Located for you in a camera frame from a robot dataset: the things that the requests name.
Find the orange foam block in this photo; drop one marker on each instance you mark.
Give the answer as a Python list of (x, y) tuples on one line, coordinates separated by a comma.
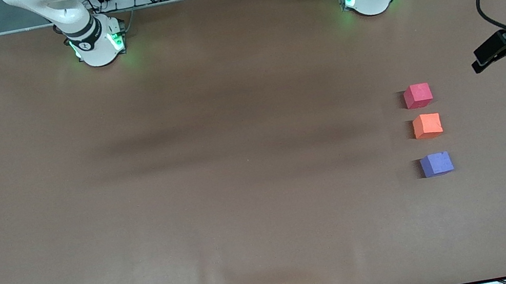
[(427, 126)]

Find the purple foam block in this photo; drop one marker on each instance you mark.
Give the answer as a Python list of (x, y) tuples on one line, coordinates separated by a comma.
[(436, 165)]

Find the red foam block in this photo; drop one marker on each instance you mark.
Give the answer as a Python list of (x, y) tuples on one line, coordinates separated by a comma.
[(418, 96)]

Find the brown table mat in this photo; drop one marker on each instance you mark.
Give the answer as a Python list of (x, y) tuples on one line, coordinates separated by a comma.
[(241, 191)]

